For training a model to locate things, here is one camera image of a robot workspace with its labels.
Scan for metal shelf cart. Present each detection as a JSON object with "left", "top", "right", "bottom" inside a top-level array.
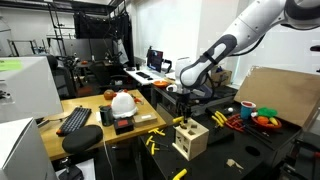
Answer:
[{"left": 150, "top": 83, "right": 239, "bottom": 118}]

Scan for white hanging cable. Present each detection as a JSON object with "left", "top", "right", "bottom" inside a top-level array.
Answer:
[{"left": 101, "top": 133, "right": 116, "bottom": 180}]

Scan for brown round ball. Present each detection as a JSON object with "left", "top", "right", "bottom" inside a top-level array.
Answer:
[{"left": 103, "top": 89, "right": 117, "bottom": 101}]

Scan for green toy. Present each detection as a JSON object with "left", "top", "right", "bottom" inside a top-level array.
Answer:
[{"left": 256, "top": 106, "right": 279, "bottom": 118}]

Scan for black box red top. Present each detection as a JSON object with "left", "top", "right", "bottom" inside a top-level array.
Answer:
[{"left": 113, "top": 117, "right": 135, "bottom": 136}]

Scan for red bowl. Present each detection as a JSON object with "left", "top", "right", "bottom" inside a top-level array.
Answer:
[{"left": 251, "top": 114, "right": 283, "bottom": 130}]

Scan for wooden desk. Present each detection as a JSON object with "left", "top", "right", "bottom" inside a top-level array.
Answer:
[{"left": 38, "top": 89, "right": 168, "bottom": 163}]

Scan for white flat board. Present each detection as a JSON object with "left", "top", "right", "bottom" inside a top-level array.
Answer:
[{"left": 54, "top": 158, "right": 97, "bottom": 180}]

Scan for black headphone stand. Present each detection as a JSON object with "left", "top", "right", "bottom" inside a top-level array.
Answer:
[{"left": 162, "top": 58, "right": 174, "bottom": 74}]

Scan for red T-handle hex key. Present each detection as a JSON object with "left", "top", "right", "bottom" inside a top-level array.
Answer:
[
  {"left": 224, "top": 120, "right": 238, "bottom": 131},
  {"left": 226, "top": 113, "right": 242, "bottom": 122},
  {"left": 233, "top": 123, "right": 247, "bottom": 134}
]

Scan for yellow toy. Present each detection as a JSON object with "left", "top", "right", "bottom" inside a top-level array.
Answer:
[{"left": 268, "top": 116, "right": 279, "bottom": 127}]

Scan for wooden shape sorter box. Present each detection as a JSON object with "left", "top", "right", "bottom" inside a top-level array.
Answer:
[{"left": 171, "top": 117, "right": 210, "bottom": 162}]

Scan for open cardboard box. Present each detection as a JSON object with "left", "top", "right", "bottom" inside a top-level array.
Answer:
[{"left": 209, "top": 66, "right": 233, "bottom": 88}]

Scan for black computer keyboard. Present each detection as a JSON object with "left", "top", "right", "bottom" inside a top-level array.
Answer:
[{"left": 55, "top": 106, "right": 93, "bottom": 137}]

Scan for blue cup red inside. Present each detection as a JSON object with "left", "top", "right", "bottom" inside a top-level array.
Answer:
[{"left": 239, "top": 100, "right": 257, "bottom": 121}]

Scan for large cardboard sheet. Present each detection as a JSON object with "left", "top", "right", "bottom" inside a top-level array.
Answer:
[{"left": 233, "top": 65, "right": 320, "bottom": 128}]

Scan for dark cylinder speaker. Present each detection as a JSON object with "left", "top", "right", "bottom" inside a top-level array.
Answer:
[{"left": 99, "top": 105, "right": 114, "bottom": 127}]

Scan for tan rectangular box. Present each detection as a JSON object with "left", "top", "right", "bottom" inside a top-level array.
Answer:
[{"left": 132, "top": 112, "right": 158, "bottom": 128}]

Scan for orange toy ball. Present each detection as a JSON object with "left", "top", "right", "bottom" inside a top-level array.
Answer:
[{"left": 256, "top": 115, "right": 270, "bottom": 126}]

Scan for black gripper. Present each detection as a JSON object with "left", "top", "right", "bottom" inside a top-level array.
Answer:
[{"left": 175, "top": 91, "right": 194, "bottom": 127}]

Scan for black hex key holder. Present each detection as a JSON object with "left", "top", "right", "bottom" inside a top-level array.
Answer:
[{"left": 201, "top": 123, "right": 235, "bottom": 146}]

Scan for green sticky note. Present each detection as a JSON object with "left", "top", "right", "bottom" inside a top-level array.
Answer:
[{"left": 0, "top": 59, "right": 24, "bottom": 72}]

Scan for black curtain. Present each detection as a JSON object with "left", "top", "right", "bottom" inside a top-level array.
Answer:
[{"left": 73, "top": 11, "right": 134, "bottom": 64}]

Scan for black small stand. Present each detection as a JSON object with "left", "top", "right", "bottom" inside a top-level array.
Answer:
[{"left": 58, "top": 156, "right": 85, "bottom": 180}]

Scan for black oval cushion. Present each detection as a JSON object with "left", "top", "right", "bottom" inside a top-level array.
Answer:
[{"left": 61, "top": 124, "right": 104, "bottom": 155}]

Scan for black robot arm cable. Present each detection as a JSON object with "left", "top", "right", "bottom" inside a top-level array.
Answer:
[{"left": 228, "top": 33, "right": 268, "bottom": 58}]

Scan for orange bowl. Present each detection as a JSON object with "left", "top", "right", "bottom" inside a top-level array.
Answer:
[{"left": 153, "top": 80, "right": 172, "bottom": 89}]

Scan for black clamp orange tip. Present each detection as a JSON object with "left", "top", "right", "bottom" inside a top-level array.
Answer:
[{"left": 290, "top": 132, "right": 320, "bottom": 158}]

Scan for white computer monitor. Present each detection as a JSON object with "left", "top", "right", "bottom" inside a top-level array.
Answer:
[{"left": 0, "top": 55, "right": 64, "bottom": 124}]

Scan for small black keyboard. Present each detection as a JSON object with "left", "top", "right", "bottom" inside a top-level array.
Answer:
[{"left": 135, "top": 71, "right": 152, "bottom": 80}]

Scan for beige tape scrap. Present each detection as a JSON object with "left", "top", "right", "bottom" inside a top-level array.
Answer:
[{"left": 226, "top": 158, "right": 245, "bottom": 170}]

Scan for white table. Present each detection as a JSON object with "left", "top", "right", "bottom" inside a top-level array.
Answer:
[{"left": 123, "top": 64, "right": 178, "bottom": 87}]

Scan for long black rod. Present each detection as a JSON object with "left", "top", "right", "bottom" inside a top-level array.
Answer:
[{"left": 246, "top": 128, "right": 278, "bottom": 151}]

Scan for black office chair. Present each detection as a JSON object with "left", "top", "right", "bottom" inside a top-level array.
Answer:
[
  {"left": 46, "top": 54, "right": 78, "bottom": 100},
  {"left": 88, "top": 61, "right": 129, "bottom": 94}
]

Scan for white helmet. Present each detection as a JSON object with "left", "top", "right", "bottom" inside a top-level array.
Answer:
[{"left": 110, "top": 91, "right": 138, "bottom": 120}]

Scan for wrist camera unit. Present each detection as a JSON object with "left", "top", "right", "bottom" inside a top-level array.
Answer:
[{"left": 165, "top": 83, "right": 179, "bottom": 94}]

